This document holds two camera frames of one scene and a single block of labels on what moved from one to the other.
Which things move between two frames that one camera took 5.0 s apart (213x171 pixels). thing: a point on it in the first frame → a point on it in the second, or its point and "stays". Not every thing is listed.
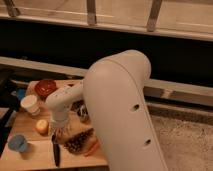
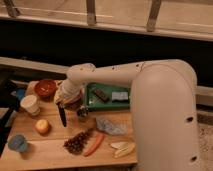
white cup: [30, 104] stays
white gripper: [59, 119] → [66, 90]
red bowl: [44, 87] stays
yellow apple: [42, 127] stays
